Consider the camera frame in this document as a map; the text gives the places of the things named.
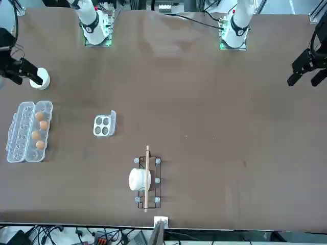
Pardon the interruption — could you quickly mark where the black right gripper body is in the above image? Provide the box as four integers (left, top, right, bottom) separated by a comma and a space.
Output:
0, 27, 24, 78

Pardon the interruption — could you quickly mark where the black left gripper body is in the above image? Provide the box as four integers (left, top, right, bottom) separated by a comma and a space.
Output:
310, 21, 327, 69

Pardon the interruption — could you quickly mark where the transparent twelve-slot egg tray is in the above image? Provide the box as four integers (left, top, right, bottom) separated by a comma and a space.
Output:
5, 100, 54, 163

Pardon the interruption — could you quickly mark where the clear four-slot egg tray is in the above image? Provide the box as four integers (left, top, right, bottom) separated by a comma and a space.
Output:
92, 109, 117, 138

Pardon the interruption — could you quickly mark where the white round bowl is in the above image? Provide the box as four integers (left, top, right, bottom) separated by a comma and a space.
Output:
29, 67, 51, 90

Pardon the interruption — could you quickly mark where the wooden rod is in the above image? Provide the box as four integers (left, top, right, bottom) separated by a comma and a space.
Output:
144, 145, 150, 213

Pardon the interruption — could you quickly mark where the orange and black power strip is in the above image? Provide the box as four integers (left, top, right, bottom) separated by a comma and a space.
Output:
94, 231, 113, 243

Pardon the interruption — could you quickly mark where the small white socket box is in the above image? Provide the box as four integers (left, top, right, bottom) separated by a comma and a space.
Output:
153, 216, 170, 228

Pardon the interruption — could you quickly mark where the grey box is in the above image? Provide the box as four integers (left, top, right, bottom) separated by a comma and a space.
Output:
127, 231, 149, 245

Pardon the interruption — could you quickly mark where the aluminium frame corner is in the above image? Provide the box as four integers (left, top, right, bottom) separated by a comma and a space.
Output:
308, 0, 327, 25
9, 0, 27, 16

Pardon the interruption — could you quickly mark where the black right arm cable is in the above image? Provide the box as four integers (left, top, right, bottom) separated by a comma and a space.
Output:
7, 0, 19, 49

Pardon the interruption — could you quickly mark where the black cable across table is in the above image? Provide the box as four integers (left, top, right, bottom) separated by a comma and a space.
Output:
159, 12, 223, 29

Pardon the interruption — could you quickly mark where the black wire rack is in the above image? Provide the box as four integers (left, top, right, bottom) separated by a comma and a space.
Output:
134, 153, 162, 210

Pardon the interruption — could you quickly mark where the aluminium camera post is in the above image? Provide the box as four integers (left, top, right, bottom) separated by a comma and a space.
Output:
149, 220, 166, 245

